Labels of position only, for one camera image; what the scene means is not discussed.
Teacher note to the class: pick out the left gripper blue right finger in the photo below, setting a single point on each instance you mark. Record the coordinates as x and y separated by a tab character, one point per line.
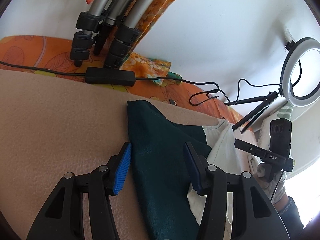
194	167

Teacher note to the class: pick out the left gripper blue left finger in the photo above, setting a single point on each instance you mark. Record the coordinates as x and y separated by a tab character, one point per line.
121	167

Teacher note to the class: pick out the cream and teal t-shirt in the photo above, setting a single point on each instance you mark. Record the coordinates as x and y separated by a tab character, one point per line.
171	208

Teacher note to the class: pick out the right dark sleeve forearm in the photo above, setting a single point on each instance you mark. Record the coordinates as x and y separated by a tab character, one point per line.
289	214

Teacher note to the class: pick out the right gloved hand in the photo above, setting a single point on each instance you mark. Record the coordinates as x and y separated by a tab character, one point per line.
274	189

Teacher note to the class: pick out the green striped white blanket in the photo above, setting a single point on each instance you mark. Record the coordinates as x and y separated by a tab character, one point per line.
273	122

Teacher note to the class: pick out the small black tripod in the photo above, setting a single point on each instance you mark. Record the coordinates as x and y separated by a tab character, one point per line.
253	115

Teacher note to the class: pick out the pink fleece blanket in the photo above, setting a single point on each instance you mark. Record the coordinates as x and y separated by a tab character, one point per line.
50	126

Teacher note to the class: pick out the colourful floral scarf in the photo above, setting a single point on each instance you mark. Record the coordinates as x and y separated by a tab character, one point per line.
150	17

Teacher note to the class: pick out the orange floral bed sheet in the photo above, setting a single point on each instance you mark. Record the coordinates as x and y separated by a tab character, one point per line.
56	57

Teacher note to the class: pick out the silver folded tripod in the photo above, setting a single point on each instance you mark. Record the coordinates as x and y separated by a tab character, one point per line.
95	25

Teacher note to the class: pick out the black inline cable switch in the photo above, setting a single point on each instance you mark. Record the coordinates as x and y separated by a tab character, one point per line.
108	76

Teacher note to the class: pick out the white ring light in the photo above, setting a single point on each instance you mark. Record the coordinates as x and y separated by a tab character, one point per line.
296	50

